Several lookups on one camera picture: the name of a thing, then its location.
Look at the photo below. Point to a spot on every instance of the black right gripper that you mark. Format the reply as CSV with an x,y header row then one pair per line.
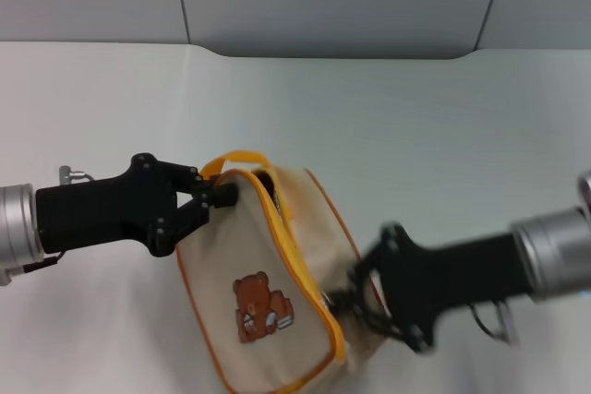
x,y
438,278

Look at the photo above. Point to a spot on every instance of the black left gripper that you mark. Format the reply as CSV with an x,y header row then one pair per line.
x,y
101,209

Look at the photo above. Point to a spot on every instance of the beige bear print food bag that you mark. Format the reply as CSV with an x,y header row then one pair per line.
x,y
277,274

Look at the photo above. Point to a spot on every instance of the white and silver right robot arm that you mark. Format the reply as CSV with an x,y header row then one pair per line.
x,y
554,251

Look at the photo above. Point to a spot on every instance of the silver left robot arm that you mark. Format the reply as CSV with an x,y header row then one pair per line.
x,y
18,228

